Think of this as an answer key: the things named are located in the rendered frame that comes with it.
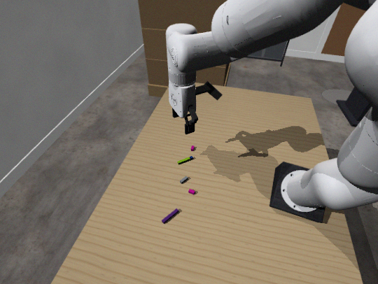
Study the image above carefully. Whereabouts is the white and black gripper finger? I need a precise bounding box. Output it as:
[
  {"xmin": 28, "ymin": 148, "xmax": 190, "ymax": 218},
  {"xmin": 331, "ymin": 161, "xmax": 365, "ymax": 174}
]
[
  {"xmin": 172, "ymin": 108, "xmax": 179, "ymax": 118},
  {"xmin": 185, "ymin": 104, "xmax": 198, "ymax": 134}
]

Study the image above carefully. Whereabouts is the grey rod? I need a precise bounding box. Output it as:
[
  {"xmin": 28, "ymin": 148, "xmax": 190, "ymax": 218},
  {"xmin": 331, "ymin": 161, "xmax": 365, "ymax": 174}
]
[{"xmin": 180, "ymin": 176, "xmax": 188, "ymax": 184}]

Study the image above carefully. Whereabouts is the lime green rod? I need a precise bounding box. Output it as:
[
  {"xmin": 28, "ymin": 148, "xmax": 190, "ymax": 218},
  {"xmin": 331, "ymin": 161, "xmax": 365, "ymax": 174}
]
[{"xmin": 178, "ymin": 157, "xmax": 190, "ymax": 164}]

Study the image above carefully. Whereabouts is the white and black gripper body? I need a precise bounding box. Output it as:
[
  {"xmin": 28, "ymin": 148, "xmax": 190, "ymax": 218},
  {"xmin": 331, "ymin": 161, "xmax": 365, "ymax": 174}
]
[{"xmin": 169, "ymin": 80, "xmax": 196, "ymax": 118}]

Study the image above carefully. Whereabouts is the purple rod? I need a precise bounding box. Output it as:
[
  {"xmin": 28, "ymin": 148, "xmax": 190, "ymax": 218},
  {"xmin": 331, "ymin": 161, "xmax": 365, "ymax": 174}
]
[{"xmin": 162, "ymin": 208, "xmax": 179, "ymax": 224}]

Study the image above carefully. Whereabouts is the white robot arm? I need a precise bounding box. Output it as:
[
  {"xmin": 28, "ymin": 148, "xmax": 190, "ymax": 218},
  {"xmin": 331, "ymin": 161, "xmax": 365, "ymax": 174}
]
[{"xmin": 166, "ymin": 0, "xmax": 378, "ymax": 212}]

